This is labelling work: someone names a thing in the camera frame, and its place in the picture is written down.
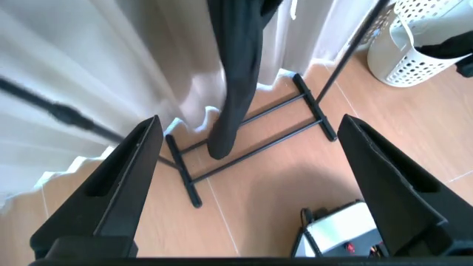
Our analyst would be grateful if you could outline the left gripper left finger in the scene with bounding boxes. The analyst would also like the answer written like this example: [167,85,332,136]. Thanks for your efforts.
[28,115,164,260]

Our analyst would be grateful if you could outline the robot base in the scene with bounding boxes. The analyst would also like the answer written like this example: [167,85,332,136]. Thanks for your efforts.
[290,200,389,259]

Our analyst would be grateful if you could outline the black drawstring shorts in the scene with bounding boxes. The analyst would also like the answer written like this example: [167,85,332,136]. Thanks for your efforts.
[205,0,299,161]

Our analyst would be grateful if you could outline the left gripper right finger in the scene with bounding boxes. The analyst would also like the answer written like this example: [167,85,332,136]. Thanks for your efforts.
[337,113,473,257]

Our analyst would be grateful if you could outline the heap of clothes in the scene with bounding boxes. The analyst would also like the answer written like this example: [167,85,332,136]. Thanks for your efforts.
[416,29,473,78]

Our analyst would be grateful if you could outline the black clothes rack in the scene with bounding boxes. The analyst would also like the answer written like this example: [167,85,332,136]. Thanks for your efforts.
[0,0,391,209]

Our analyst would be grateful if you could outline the white laundry basket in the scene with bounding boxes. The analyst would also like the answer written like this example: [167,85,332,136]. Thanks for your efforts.
[367,0,473,89]

